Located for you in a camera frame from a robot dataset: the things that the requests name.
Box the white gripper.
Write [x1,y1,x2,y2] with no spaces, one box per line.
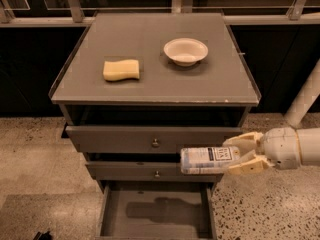
[222,128,300,175]

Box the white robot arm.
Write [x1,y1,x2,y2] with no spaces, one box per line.
[223,60,320,175]

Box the top drawer brass knob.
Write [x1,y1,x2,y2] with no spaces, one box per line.
[151,138,160,148]

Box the bottom grey drawer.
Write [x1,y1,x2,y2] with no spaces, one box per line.
[95,182,217,240]

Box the grey drawer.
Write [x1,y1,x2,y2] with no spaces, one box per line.
[95,182,217,240]
[86,161,222,182]
[66,125,242,154]

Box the grey drawer cabinet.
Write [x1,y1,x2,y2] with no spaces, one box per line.
[48,11,262,240]

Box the middle grey drawer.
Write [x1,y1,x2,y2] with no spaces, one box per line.
[86,161,222,182]

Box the top grey drawer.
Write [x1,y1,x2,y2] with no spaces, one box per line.
[66,125,242,154]

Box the white bowl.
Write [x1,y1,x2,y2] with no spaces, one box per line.
[163,38,208,67]

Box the yellow sponge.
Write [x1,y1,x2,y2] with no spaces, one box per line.
[103,59,140,81]

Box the black object on floor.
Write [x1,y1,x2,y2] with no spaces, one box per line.
[33,231,52,240]

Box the metal window railing frame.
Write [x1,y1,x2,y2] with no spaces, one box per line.
[0,0,320,27]

